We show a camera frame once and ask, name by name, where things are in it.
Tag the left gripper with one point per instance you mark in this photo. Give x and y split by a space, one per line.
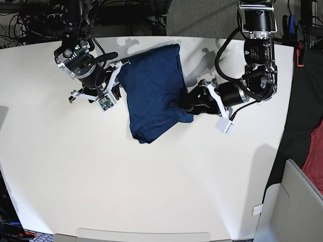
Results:
199 101

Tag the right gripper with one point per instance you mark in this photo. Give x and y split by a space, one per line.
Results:
93 76

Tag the blue long-sleeve T-shirt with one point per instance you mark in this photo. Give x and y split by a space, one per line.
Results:
154 84

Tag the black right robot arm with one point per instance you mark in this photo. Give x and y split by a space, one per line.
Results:
82 57

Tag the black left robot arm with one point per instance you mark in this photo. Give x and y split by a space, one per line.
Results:
257 24

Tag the red and black clamp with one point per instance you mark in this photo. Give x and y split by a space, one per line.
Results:
300 47

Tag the red cloth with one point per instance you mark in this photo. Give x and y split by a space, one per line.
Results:
313 163

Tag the white plastic bin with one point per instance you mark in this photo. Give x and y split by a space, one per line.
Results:
292 209

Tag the grey cardboard box edge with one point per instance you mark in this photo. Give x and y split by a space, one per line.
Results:
64 238

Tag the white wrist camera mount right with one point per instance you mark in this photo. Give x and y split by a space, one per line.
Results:
104 99

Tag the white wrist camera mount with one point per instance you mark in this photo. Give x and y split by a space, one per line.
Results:
104 99
224 123

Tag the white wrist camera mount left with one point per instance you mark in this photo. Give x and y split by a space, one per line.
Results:
224 123

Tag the blue handled tool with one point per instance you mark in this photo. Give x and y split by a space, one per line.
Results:
291 26

